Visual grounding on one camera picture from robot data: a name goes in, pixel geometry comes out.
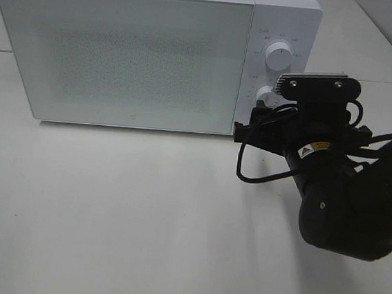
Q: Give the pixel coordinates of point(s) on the white microwave door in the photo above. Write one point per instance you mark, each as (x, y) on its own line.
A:
(155, 64)

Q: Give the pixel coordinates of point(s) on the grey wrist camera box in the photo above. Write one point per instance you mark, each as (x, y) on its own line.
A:
(326, 87)

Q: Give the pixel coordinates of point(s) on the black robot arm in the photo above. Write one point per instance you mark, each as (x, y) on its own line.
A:
(342, 172)

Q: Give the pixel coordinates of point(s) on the upper white power knob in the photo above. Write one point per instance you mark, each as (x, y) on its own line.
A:
(278, 55)

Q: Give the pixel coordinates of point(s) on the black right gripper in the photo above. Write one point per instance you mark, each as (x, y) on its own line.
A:
(301, 130)

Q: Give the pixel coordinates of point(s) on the white timer knob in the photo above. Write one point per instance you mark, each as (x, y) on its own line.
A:
(267, 95)

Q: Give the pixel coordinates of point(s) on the white microwave oven body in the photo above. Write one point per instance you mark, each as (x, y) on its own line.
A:
(284, 20)

